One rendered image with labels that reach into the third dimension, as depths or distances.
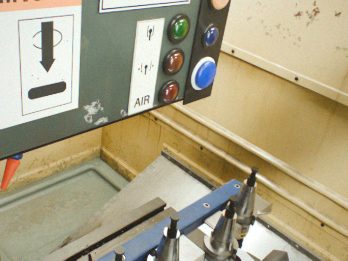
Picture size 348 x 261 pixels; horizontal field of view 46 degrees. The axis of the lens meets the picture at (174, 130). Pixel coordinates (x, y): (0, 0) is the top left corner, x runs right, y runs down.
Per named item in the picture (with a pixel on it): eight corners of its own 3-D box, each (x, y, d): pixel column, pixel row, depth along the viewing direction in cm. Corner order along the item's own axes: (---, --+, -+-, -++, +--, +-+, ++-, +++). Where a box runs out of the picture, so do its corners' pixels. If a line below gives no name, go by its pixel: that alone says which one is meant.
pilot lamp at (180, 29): (188, 40, 38) (192, 16, 37) (172, 43, 37) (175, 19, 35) (184, 38, 38) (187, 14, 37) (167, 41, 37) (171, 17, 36)
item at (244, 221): (240, 204, 89) (242, 196, 87) (260, 222, 85) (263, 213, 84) (218, 214, 85) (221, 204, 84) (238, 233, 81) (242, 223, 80)
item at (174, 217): (171, 227, 67) (174, 211, 65) (179, 232, 66) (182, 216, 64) (164, 232, 65) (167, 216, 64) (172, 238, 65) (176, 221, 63)
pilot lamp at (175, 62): (183, 72, 40) (186, 51, 39) (167, 76, 38) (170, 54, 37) (178, 70, 40) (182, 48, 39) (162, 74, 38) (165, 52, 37)
